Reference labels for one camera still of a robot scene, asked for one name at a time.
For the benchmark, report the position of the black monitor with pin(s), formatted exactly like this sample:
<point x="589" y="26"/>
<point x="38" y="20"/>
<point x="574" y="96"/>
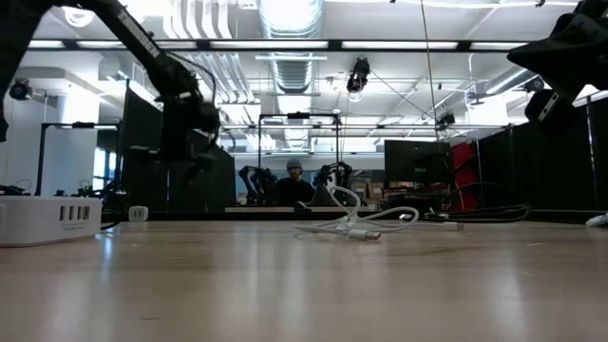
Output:
<point x="418" y="161"/>

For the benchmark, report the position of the black curtain partition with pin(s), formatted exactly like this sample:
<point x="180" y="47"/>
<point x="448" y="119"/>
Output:
<point x="142" y="166"/>
<point x="546" y="166"/>

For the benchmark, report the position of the cardboard boxes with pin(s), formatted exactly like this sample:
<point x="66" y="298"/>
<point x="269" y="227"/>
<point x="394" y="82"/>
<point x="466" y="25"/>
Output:
<point x="368" y="190"/>

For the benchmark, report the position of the white USB charging hub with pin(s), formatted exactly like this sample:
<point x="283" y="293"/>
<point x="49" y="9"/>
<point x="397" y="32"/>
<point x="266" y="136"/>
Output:
<point x="38" y="223"/>

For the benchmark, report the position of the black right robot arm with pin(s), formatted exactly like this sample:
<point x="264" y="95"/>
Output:
<point x="575" y="52"/>

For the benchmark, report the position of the silver ventilation duct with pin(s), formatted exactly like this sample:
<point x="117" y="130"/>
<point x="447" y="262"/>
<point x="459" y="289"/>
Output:
<point x="290" y="71"/>

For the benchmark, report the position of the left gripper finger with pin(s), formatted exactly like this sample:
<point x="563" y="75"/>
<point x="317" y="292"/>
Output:
<point x="200" y="167"/>

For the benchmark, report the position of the black hanging camera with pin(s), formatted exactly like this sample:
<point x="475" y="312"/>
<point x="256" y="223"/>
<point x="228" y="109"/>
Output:
<point x="357" y="76"/>

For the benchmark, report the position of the black ceiling spotlight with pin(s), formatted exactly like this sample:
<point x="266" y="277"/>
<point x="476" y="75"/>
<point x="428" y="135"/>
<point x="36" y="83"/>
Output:
<point x="445" y="121"/>
<point x="20" y="89"/>

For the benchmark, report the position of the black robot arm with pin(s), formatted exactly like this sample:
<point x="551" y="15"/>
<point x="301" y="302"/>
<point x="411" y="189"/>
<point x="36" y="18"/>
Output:
<point x="256" y="183"/>
<point x="335" y="176"/>

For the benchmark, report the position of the black metal rig frame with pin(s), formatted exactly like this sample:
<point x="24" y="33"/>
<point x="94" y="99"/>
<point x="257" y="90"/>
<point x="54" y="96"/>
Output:
<point x="78" y="125"/>

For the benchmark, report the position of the person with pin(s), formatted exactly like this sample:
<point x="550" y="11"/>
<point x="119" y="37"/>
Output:
<point x="294" y="190"/>

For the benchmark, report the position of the red cabinet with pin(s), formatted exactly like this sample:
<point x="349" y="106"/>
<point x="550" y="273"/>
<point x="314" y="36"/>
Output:
<point x="463" y="166"/>

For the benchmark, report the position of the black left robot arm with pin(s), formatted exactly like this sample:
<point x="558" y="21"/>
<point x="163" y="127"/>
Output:
<point x="166" y="71"/>

